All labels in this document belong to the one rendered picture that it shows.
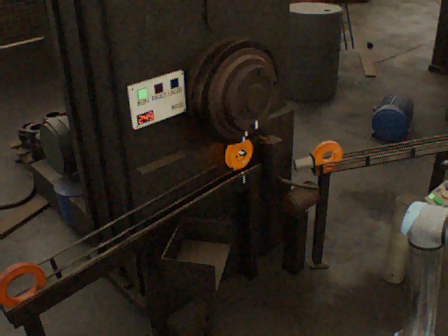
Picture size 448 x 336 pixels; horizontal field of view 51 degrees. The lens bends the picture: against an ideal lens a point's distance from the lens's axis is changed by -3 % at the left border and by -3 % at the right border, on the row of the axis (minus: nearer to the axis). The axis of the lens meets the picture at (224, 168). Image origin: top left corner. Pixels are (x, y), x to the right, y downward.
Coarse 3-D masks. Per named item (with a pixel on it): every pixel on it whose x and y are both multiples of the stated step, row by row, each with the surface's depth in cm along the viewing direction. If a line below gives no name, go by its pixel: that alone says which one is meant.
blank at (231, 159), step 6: (234, 144) 221; (240, 144) 224; (246, 144) 227; (228, 150) 222; (234, 150) 223; (246, 150) 228; (252, 150) 231; (228, 156) 222; (234, 156) 224; (246, 156) 230; (228, 162) 224; (234, 162) 226; (240, 162) 229; (246, 162) 232; (234, 168) 227; (240, 168) 230
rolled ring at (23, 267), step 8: (16, 264) 170; (24, 264) 171; (32, 264) 174; (8, 272) 167; (16, 272) 169; (24, 272) 171; (32, 272) 174; (40, 272) 176; (0, 280) 167; (8, 280) 168; (40, 280) 177; (0, 288) 167; (32, 288) 179; (40, 288) 179; (0, 296) 168; (8, 296) 171; (24, 296) 177; (8, 304) 171
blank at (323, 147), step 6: (324, 144) 241; (330, 144) 241; (336, 144) 242; (318, 150) 242; (324, 150) 242; (330, 150) 243; (336, 150) 244; (318, 156) 243; (336, 156) 245; (318, 162) 245; (324, 162) 246; (330, 168) 248
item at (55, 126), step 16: (64, 112) 310; (48, 128) 297; (64, 128) 297; (48, 144) 308; (64, 144) 294; (48, 160) 320; (64, 160) 297; (48, 176) 326; (48, 192) 331; (80, 208) 292; (80, 224) 302
